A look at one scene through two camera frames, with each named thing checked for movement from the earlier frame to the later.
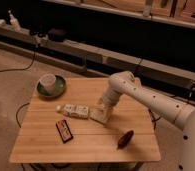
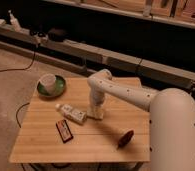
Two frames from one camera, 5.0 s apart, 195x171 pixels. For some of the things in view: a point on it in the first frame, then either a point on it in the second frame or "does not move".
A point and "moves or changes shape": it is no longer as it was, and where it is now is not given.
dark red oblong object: [125, 139] does not move
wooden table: [59, 129] does not move
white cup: [48, 81] does not move
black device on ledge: [57, 35] does not move
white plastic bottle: [75, 110] moves or changes shape
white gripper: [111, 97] to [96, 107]
